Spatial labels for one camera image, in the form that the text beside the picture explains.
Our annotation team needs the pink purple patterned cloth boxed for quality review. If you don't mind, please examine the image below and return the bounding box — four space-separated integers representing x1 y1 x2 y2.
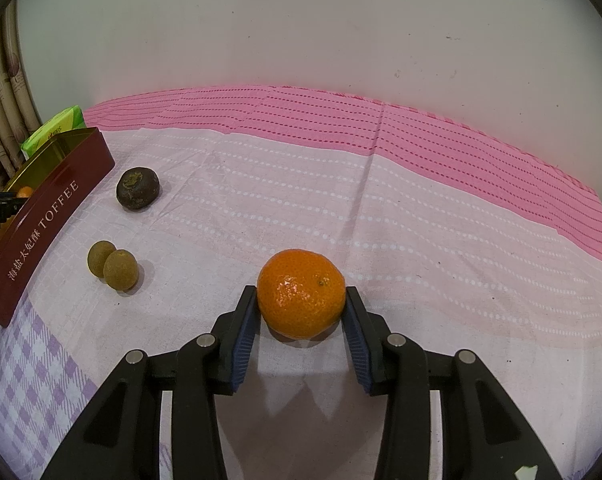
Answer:
0 85 602 480

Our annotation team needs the dark red gold tin box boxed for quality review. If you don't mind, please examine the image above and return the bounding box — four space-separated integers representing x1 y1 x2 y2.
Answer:
0 127 116 329

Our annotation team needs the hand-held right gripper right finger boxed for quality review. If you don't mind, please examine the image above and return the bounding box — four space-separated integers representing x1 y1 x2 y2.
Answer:
342 286 564 480

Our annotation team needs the green packet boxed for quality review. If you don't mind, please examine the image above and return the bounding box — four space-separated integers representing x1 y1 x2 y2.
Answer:
21 105 86 158

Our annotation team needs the small green round fruit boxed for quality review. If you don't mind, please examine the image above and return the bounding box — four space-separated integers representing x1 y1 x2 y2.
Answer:
87 240 118 278
103 249 140 291

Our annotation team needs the dark brown round fruit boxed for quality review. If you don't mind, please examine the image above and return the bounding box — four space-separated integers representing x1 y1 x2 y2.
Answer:
115 167 161 210

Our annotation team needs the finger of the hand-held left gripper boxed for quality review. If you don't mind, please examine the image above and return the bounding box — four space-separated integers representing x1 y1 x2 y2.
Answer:
0 190 28 223

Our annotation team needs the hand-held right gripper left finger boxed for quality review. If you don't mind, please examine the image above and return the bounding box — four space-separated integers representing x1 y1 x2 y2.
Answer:
41 285 259 480

